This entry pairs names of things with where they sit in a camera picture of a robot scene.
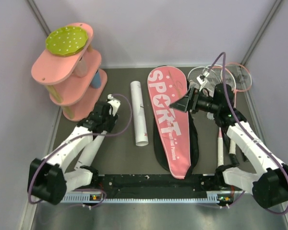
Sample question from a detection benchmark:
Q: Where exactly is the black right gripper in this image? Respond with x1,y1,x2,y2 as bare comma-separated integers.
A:
169,87,220,114

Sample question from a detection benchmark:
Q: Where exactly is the white plastic shuttlecock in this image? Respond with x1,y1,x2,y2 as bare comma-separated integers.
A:
189,80,200,89
207,112,214,120

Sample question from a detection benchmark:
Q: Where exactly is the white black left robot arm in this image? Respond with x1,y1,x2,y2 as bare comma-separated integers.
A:
27,98,120,205

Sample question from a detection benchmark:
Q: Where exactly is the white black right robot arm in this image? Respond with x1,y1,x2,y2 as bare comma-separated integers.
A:
170,83,288,213

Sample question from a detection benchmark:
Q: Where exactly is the pink white badminton racket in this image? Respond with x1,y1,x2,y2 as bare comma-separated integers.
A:
205,65,224,167

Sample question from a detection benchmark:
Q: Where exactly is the pink sport racket bag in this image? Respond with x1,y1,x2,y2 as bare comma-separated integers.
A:
147,66,192,180

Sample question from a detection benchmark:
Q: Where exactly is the blue cup on shelf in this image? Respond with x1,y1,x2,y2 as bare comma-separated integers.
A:
90,70,101,89

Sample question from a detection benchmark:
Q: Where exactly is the white shuttlecock tube on table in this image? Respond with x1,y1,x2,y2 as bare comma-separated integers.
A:
130,81,149,147

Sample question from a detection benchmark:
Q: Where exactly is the pink three-tier wooden shelf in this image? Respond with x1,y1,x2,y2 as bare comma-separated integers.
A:
31,23,108,121

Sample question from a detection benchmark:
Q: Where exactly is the beige cup on shelf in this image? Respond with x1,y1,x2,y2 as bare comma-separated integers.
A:
74,56,88,78

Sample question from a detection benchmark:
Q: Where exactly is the green polka dot plate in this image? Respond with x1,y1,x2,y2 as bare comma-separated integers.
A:
45,26,88,57

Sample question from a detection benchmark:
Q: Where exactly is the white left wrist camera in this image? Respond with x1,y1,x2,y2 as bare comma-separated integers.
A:
107,94,121,116

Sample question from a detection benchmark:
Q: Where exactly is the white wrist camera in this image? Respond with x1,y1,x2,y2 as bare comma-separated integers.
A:
196,71,210,86
107,94,121,116

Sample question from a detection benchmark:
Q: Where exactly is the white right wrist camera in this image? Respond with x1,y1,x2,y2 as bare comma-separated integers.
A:
196,71,210,86

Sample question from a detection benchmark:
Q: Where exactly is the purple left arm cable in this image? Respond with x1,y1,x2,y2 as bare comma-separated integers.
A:
27,93,132,205

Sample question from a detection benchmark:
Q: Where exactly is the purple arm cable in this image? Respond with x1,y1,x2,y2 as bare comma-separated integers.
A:
27,93,132,205
206,52,288,215

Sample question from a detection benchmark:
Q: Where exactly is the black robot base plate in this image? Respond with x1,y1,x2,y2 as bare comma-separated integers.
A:
98,174,233,199

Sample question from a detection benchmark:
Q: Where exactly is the grey slotted cable duct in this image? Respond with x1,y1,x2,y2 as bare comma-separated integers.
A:
61,192,233,204

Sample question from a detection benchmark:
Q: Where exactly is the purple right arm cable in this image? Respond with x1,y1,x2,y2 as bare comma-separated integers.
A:
206,52,288,215

